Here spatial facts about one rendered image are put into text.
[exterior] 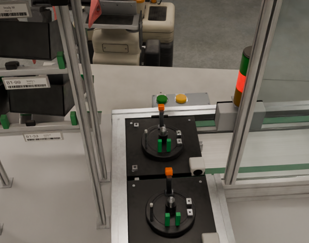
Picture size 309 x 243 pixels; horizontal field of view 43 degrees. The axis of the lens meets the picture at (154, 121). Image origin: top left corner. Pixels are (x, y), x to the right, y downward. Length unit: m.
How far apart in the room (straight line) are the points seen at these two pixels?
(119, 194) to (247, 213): 0.41
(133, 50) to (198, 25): 1.78
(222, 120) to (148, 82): 0.69
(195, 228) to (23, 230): 0.52
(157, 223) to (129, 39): 1.01
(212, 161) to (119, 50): 0.81
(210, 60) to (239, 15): 0.75
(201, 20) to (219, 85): 2.05
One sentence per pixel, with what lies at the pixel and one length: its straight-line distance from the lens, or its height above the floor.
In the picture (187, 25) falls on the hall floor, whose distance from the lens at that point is 3.60.
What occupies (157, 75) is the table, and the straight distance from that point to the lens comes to 1.70.
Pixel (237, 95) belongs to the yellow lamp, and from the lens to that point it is 0.98.
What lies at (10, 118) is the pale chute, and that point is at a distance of 1.33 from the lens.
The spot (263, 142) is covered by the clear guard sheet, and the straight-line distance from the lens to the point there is 1.11.
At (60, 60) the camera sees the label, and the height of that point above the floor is 1.49.
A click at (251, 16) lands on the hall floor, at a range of 3.82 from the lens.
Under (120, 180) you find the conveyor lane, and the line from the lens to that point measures 1.21.
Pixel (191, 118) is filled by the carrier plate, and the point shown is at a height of 0.97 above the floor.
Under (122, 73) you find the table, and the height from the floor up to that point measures 0.86.
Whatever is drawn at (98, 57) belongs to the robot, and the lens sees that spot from 1.91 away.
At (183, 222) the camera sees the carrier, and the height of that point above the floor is 0.99.
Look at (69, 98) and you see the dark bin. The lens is 0.95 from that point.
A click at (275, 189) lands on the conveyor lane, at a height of 0.92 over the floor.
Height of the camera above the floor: 1.95
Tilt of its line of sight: 47 degrees down
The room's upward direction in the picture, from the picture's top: straight up
